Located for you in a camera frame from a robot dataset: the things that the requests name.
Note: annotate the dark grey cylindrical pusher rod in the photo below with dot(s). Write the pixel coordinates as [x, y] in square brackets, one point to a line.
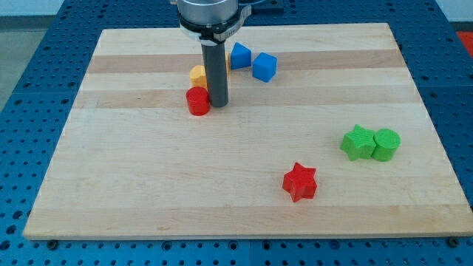
[216, 74]

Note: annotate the red cylinder block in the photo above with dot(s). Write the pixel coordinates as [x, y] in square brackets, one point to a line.
[197, 100]

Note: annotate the yellow heart block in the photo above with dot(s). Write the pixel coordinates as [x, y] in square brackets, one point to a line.
[197, 74]

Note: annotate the blue triangular block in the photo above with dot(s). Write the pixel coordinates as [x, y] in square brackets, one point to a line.
[241, 56]

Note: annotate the blue cube block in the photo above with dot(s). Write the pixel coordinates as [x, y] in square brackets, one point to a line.
[264, 67]

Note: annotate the red star block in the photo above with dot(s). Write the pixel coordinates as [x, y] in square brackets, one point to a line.
[300, 182]

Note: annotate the green star block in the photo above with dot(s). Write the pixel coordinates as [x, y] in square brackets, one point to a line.
[358, 143]

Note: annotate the green cylinder block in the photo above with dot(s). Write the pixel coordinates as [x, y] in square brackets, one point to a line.
[387, 142]

